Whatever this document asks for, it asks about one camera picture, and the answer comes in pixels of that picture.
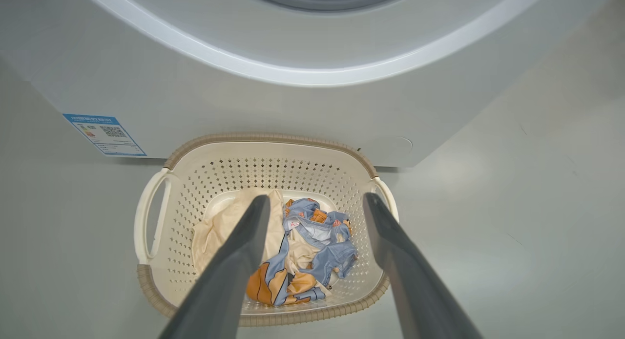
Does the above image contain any cream perforated laundry basket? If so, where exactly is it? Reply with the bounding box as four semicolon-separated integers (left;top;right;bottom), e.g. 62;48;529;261
134;132;399;327

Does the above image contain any round filter cover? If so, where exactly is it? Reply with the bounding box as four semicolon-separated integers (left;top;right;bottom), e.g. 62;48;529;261
359;136;413;166

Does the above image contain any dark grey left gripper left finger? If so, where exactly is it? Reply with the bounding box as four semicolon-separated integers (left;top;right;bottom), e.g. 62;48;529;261
159;194;271;339

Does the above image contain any blue and cream cartoon garment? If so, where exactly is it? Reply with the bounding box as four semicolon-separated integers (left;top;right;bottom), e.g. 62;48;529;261
191;189;358;306

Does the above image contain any blue energy label sticker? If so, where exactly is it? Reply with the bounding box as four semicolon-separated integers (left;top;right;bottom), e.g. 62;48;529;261
62;114;147;157

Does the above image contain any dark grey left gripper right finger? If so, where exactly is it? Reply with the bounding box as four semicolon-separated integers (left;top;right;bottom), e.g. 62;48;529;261
363;192;484;339

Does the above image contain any white front-load washing machine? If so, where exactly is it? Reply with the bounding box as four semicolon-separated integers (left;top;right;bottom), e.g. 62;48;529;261
0;0;621;168

